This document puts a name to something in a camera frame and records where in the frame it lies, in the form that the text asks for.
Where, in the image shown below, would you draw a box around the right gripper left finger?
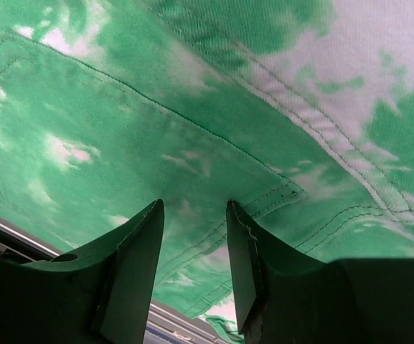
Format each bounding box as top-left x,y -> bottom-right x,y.
0,200 -> 164,343

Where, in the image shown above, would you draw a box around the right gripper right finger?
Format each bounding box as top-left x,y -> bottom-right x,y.
226,201 -> 414,343

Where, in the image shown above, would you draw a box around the green tie-dye trousers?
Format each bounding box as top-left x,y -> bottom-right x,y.
0,1 -> 414,343

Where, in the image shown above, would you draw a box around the aluminium frame rail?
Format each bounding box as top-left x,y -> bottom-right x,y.
0,218 -> 229,344

